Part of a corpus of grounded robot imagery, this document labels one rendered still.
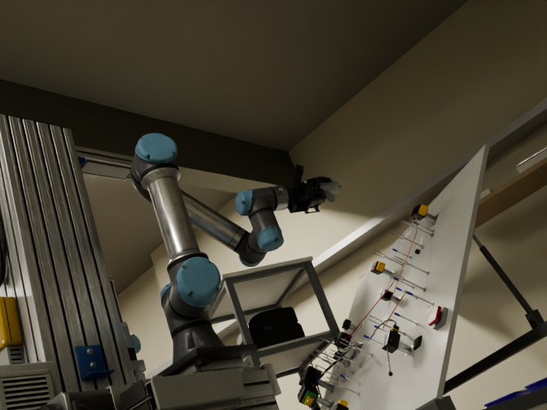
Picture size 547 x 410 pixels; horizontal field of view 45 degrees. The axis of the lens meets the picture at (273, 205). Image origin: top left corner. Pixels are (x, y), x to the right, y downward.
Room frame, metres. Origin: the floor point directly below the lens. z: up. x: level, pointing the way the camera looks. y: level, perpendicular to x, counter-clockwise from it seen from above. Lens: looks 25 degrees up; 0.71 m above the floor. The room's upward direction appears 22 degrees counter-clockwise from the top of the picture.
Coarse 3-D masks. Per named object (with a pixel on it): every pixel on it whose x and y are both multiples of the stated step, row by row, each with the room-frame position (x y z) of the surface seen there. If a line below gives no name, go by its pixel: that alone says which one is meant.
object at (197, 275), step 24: (144, 144) 1.56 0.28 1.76; (168, 144) 1.59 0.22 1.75; (144, 168) 1.58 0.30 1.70; (168, 168) 1.59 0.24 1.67; (168, 192) 1.59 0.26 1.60; (168, 216) 1.59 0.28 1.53; (168, 240) 1.59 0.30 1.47; (192, 240) 1.61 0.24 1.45; (168, 264) 1.59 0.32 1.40; (192, 264) 1.56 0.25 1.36; (192, 288) 1.56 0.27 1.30; (216, 288) 1.60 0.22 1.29; (192, 312) 1.65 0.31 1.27
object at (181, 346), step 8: (184, 328) 1.69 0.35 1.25; (192, 328) 1.69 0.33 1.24; (200, 328) 1.70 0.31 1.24; (208, 328) 1.72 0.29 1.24; (176, 336) 1.70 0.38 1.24; (184, 336) 1.69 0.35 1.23; (192, 336) 1.69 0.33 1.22; (200, 336) 1.69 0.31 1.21; (208, 336) 1.70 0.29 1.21; (216, 336) 1.73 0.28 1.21; (176, 344) 1.70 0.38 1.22; (184, 344) 1.69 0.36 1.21; (192, 344) 1.69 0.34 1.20; (200, 344) 1.69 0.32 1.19; (208, 344) 1.69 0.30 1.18; (216, 344) 1.71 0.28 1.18; (224, 344) 1.75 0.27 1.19; (176, 352) 1.70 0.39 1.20; (184, 352) 1.68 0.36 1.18; (176, 360) 1.70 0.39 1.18
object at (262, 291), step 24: (288, 264) 3.15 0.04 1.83; (312, 264) 3.21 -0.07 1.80; (240, 288) 3.22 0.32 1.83; (264, 288) 3.36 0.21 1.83; (288, 288) 3.48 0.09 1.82; (216, 312) 3.44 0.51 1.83; (240, 312) 3.00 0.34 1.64; (312, 336) 3.18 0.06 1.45; (264, 360) 3.24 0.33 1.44; (288, 360) 3.45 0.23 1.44; (312, 360) 3.55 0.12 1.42; (312, 408) 3.71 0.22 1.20
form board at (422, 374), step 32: (480, 160) 2.20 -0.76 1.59; (448, 192) 2.42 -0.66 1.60; (480, 192) 2.15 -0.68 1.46; (448, 224) 2.29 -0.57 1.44; (416, 256) 2.51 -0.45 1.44; (448, 256) 2.18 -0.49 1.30; (384, 288) 2.77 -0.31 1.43; (416, 288) 2.38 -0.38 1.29; (448, 288) 2.09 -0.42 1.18; (352, 320) 3.09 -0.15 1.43; (416, 320) 2.27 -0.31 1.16; (448, 320) 2.01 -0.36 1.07; (352, 352) 2.88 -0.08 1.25; (384, 352) 2.47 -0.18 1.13; (416, 352) 2.16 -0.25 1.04; (448, 352) 1.96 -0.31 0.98; (352, 384) 2.71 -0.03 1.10; (384, 384) 2.35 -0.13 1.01; (416, 384) 2.08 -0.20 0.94
